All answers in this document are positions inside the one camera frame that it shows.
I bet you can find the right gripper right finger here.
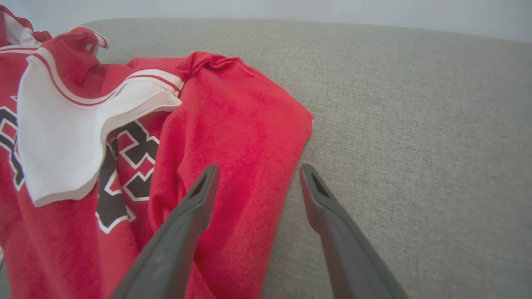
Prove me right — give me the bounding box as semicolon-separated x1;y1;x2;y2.
300;164;410;299

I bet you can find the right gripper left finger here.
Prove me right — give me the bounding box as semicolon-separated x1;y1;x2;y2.
110;165;219;299

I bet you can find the red white jersey shirt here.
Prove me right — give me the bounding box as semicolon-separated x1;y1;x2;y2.
0;6;315;299

